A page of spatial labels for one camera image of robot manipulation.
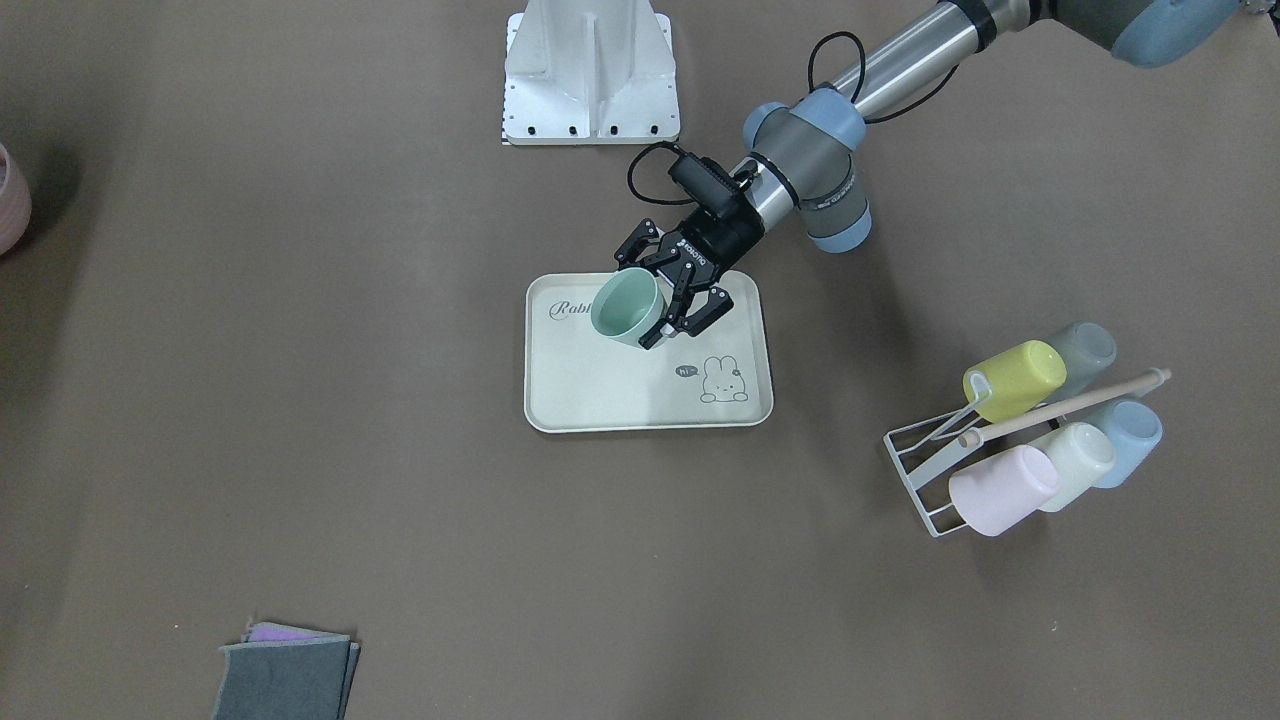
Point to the green cup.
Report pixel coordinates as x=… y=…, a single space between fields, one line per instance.
x=628 y=306

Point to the cream rabbit tray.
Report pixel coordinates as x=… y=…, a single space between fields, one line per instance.
x=578 y=381

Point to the yellow cup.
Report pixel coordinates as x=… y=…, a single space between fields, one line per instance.
x=1013 y=382

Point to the pink cup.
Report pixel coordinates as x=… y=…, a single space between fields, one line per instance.
x=996 y=493

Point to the grey translucent cup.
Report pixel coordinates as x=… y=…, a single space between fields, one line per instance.
x=1087 y=350

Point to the cream cup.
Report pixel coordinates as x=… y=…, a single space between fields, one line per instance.
x=1082 y=454

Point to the light blue cup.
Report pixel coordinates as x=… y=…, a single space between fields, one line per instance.
x=1134 y=430

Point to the grey folded cloth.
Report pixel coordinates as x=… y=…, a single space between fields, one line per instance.
x=278 y=671

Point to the pink bowl with ice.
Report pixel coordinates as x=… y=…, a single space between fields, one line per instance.
x=16 y=203

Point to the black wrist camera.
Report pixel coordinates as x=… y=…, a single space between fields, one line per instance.
x=707 y=184

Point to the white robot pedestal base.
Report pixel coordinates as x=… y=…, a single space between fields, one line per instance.
x=589 y=73

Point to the white wire cup rack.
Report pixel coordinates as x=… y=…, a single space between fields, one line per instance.
x=925 y=454

